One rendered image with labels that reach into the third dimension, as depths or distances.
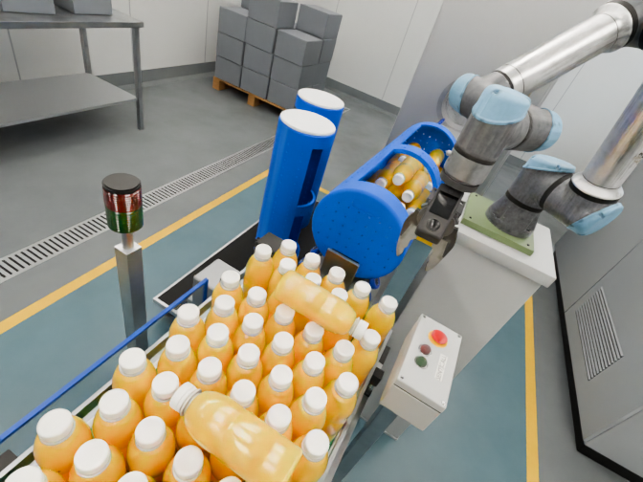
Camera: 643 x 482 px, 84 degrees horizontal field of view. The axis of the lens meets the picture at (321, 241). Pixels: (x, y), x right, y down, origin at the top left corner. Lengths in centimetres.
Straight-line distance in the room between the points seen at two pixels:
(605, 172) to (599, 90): 499
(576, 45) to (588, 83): 510
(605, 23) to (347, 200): 63
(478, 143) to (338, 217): 47
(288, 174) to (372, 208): 92
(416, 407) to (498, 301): 59
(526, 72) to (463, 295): 70
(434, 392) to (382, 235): 42
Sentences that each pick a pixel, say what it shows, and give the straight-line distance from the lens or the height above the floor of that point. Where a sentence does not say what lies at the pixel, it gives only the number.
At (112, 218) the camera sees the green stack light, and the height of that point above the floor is 119.
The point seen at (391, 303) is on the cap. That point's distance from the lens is 85.
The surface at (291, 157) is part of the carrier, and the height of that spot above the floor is 89.
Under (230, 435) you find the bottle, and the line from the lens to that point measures 54.
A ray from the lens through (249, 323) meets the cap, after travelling 71.
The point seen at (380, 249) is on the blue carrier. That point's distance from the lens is 99.
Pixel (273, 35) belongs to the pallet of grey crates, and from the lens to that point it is 458.
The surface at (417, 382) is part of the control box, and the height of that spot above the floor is 110.
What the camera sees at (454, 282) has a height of 97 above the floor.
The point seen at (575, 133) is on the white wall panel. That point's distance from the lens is 613.
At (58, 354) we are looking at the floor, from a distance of 206.
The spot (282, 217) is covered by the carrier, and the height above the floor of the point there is 54.
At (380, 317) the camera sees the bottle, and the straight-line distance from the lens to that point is 86.
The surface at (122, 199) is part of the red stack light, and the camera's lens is 73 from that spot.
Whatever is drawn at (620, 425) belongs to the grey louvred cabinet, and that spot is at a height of 32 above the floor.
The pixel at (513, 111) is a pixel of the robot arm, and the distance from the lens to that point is 64.
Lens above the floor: 166
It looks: 37 degrees down
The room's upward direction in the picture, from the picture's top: 19 degrees clockwise
